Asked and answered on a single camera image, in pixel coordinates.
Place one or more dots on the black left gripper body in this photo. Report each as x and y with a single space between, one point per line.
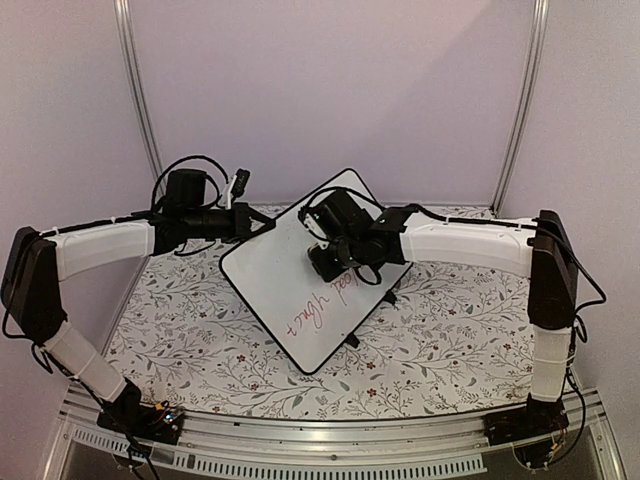
201 228

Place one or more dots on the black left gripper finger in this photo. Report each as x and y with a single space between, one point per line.
262 230
264 221

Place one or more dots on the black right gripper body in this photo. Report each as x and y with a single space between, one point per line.
347 257

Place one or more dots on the white whiteboard black frame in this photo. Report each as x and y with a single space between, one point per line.
307 318

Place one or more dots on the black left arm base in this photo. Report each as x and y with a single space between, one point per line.
127 414

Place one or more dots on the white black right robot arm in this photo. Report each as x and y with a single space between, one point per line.
537 249

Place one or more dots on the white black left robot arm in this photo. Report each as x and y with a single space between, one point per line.
41 263

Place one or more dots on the black whiteboard stand foot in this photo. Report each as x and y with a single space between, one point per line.
352 341
390 298

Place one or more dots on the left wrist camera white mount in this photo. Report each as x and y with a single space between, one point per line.
234 189

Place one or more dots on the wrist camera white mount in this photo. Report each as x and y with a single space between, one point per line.
313 219
234 189

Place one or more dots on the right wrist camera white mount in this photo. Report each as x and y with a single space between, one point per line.
313 219

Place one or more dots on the aluminium corner post right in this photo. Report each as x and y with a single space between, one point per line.
532 63

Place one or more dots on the aluminium corner post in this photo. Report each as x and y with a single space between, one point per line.
532 63
133 72

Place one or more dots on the aluminium front rail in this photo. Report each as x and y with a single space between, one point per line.
214 446

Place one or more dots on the aluminium corner post left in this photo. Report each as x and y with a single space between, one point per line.
133 72

